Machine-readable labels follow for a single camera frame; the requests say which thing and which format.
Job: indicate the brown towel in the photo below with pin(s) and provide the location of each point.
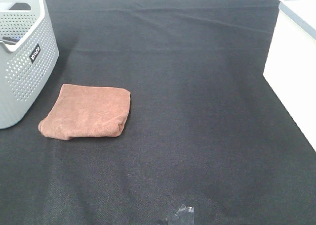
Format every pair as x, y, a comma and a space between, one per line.
83, 111

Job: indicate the black table cloth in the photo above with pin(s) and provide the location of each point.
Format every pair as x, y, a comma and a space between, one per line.
205, 129

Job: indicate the grey perforated plastic basket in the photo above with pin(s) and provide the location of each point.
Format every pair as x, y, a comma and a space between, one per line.
26, 66

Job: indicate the dark item inside basket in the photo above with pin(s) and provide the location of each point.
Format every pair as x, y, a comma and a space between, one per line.
9, 41

